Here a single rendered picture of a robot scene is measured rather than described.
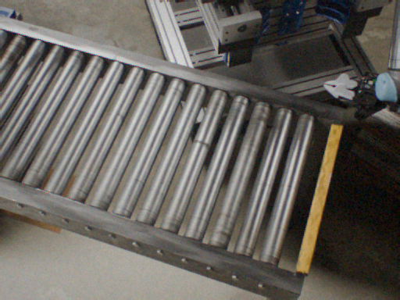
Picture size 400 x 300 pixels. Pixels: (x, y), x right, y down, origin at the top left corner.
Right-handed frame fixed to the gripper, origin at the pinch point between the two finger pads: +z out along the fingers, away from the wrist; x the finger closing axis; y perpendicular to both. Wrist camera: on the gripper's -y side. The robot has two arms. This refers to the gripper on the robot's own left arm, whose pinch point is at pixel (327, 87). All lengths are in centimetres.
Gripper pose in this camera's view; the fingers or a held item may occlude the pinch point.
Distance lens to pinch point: 155.2
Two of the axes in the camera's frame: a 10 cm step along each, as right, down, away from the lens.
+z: -9.5, -2.8, 1.5
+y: 0.0, -4.8, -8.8
